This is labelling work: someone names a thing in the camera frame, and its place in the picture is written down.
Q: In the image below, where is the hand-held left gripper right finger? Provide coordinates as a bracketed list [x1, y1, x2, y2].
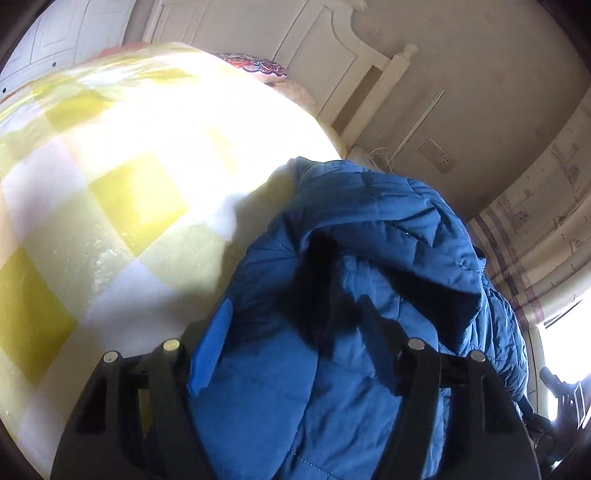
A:
[355, 295, 542, 480]

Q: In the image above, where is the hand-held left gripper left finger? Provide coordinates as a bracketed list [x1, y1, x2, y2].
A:
[50, 302, 232, 480]

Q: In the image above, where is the blue quilted down jacket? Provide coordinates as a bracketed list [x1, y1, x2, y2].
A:
[187, 157, 529, 480]

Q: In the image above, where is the window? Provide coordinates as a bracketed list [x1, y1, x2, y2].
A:
[538, 300, 591, 418]

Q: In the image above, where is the printed cream curtain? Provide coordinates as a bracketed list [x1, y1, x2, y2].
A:
[466, 97, 591, 326]

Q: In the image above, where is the yellow checkered bed sheet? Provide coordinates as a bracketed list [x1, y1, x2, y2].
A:
[0, 41, 352, 480]

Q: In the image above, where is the pale pink pillow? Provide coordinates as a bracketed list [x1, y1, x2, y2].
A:
[272, 75, 320, 117]

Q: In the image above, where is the patterned red blue pillow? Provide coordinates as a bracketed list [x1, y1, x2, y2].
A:
[215, 52, 289, 78]

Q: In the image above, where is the white wooden bed headboard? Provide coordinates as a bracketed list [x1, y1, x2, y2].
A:
[143, 0, 420, 149]

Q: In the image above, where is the white panelled wardrobe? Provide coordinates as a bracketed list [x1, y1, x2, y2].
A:
[0, 0, 139, 95]

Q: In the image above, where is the white cable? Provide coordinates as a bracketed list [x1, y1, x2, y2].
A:
[364, 147, 399, 175]

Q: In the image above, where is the white wall socket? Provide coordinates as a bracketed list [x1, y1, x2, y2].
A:
[419, 137, 455, 175]

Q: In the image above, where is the thin white wall pole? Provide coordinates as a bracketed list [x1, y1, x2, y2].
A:
[392, 90, 445, 158]

